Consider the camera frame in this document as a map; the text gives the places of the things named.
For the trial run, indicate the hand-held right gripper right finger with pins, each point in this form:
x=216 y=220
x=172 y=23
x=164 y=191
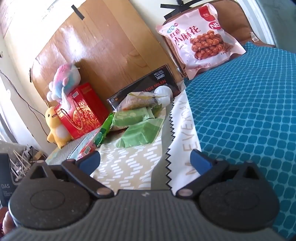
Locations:
x=200 y=162

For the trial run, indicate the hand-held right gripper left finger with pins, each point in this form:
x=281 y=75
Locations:
x=89 y=160

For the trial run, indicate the flat box with barcode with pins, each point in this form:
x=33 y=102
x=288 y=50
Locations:
x=86 y=146

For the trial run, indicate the narrow green snack packet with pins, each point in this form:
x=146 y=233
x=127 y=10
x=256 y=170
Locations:
x=104 y=129

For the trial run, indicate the light green checkered sheet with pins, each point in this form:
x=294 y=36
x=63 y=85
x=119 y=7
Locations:
x=55 y=155

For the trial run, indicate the white lettered cloth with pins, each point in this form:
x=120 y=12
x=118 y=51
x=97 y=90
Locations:
x=182 y=129

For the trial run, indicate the beige patterned cloth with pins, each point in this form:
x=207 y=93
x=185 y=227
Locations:
x=129 y=166

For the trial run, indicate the red gift box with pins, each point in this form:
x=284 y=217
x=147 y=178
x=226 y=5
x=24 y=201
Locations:
x=85 y=111

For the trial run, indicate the yellow plush toy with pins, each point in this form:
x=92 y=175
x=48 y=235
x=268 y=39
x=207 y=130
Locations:
x=54 y=125

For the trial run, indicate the bundle of wooden sticks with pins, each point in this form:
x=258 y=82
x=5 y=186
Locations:
x=20 y=162

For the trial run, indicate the clear snack bag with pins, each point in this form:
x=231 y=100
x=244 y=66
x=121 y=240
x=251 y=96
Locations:
x=136 y=100

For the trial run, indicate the white round object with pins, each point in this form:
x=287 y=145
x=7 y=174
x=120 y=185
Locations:
x=164 y=95

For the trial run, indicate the pastel plush toy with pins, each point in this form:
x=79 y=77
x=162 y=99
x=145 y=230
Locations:
x=67 y=78

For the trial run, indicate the dark box with white print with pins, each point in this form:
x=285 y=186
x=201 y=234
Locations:
x=5 y=178

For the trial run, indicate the wooden board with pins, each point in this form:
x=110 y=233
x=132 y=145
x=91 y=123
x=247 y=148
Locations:
x=104 y=46

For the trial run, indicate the pink snack bag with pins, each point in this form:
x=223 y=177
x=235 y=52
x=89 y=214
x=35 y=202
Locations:
x=196 y=39

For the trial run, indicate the black tape strip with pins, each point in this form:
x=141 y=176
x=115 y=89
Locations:
x=174 y=14
x=78 y=12
x=171 y=5

